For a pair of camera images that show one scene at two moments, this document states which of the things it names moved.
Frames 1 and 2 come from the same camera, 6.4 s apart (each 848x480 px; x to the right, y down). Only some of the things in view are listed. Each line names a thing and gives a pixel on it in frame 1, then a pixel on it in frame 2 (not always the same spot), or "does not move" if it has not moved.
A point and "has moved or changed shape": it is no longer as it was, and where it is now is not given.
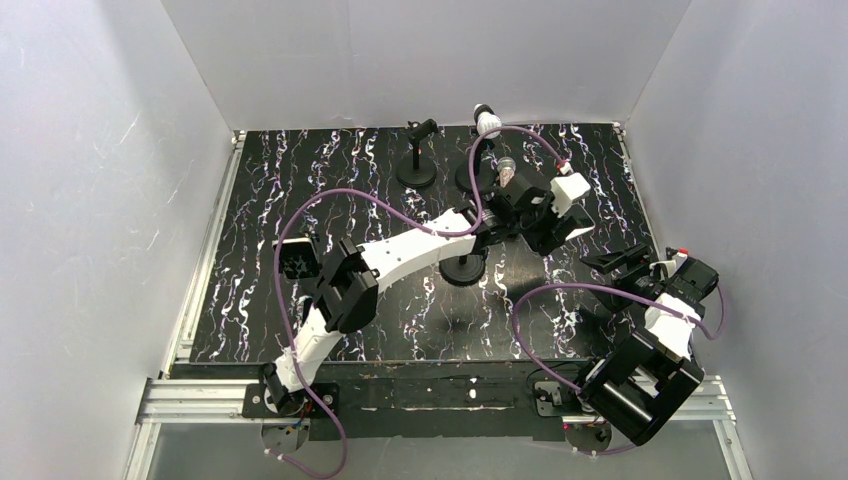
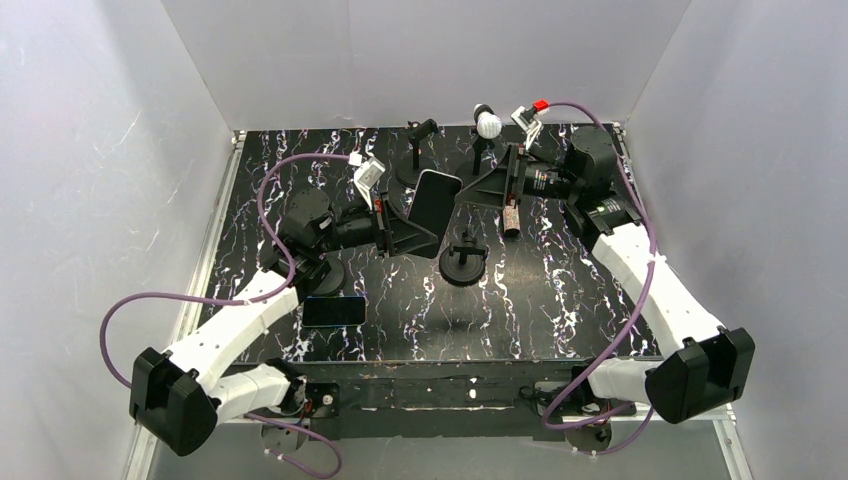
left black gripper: [553, 230] to [384, 225]
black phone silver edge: [579, 231] has moved or changed shape
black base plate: [462, 398] does not move
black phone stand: [463, 270] does not move
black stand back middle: [413, 176] does not move
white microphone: [486, 119] does not move
